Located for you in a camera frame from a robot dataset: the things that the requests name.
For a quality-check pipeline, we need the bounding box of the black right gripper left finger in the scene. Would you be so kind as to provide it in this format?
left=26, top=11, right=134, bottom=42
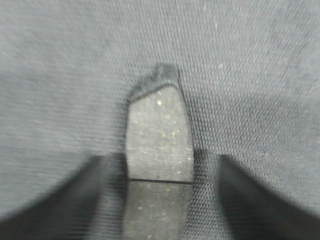
left=0, top=154, right=125, bottom=240

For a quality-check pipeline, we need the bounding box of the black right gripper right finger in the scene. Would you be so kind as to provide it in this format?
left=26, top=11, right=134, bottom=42
left=218, top=154, right=320, bottom=240

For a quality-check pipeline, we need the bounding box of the brake pad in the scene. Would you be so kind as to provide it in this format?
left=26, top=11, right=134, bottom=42
left=123, top=63, right=194, bottom=240

